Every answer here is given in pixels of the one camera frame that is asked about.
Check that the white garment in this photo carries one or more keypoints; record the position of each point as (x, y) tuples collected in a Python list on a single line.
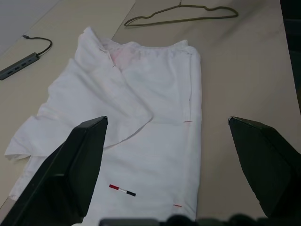
[(152, 94)]

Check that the olive green clothes hanger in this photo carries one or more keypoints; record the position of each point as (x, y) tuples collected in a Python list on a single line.
[(178, 21)]

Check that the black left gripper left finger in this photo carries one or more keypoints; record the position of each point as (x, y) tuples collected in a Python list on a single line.
[(61, 169)]

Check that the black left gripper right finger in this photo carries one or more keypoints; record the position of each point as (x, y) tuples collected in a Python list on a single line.
[(270, 164)]

